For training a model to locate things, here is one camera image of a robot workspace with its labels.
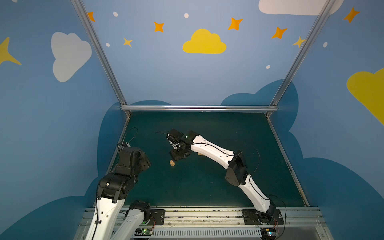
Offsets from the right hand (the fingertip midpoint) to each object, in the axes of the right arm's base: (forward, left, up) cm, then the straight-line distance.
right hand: (176, 157), depth 86 cm
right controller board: (-33, -49, -11) cm, 60 cm away
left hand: (-9, +13, +14) cm, 21 cm away
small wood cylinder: (0, +3, -8) cm, 8 cm away
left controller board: (-36, +14, -10) cm, 40 cm away
